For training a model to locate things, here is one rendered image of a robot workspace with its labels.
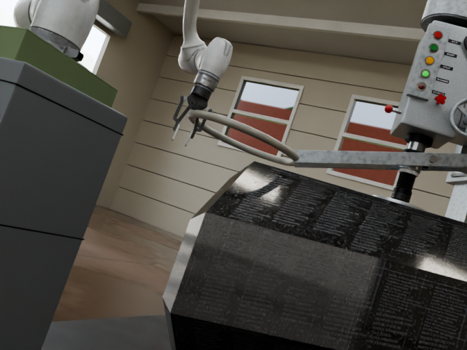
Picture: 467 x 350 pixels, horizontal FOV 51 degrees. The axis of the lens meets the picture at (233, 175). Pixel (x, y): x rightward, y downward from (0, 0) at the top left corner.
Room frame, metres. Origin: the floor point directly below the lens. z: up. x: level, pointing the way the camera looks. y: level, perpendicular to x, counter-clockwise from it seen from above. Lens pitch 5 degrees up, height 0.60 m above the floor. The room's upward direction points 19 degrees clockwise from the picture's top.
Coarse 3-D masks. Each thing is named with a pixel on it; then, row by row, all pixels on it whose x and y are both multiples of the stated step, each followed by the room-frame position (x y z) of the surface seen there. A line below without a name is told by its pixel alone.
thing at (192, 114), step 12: (192, 120) 1.96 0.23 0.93; (216, 120) 1.73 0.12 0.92; (228, 120) 1.71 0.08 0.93; (216, 132) 2.12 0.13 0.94; (252, 132) 1.70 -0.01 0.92; (240, 144) 2.16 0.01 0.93; (276, 144) 1.73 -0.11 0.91; (264, 156) 2.13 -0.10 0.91; (276, 156) 2.10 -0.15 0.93; (288, 156) 1.80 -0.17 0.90
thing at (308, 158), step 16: (304, 160) 1.84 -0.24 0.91; (320, 160) 1.83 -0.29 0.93; (336, 160) 1.83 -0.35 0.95; (352, 160) 1.82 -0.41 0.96; (368, 160) 1.81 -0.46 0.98; (384, 160) 1.80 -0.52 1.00; (400, 160) 1.79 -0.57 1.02; (416, 160) 1.78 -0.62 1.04; (432, 160) 1.76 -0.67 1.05; (448, 160) 1.76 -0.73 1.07; (464, 160) 1.75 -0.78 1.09
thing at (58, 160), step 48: (0, 96) 1.18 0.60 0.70; (48, 96) 1.25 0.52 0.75; (0, 144) 1.18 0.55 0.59; (48, 144) 1.30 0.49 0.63; (96, 144) 1.43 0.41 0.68; (0, 192) 1.23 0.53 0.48; (48, 192) 1.35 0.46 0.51; (96, 192) 1.49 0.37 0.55; (0, 240) 1.27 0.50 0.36; (48, 240) 1.40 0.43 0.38; (0, 288) 1.32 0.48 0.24; (48, 288) 1.45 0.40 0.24; (0, 336) 1.37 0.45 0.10
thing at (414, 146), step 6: (414, 144) 1.82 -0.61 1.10; (420, 144) 1.81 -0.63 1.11; (402, 150) 1.85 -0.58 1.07; (408, 150) 1.81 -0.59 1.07; (414, 150) 1.80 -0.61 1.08; (420, 150) 1.81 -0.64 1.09; (408, 168) 1.81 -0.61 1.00; (414, 168) 1.80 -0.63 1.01; (420, 168) 1.81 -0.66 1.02; (426, 168) 1.87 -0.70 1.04
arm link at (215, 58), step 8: (216, 40) 1.85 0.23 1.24; (224, 40) 1.85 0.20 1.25; (208, 48) 1.85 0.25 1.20; (216, 48) 1.84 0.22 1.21; (224, 48) 1.84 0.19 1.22; (232, 48) 1.88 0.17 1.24; (200, 56) 1.88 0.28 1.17; (208, 56) 1.84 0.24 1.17; (216, 56) 1.84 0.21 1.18; (224, 56) 1.85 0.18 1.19; (200, 64) 1.87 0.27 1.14; (208, 64) 1.84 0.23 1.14; (216, 64) 1.84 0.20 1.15; (224, 64) 1.86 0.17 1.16; (216, 72) 1.85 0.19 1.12
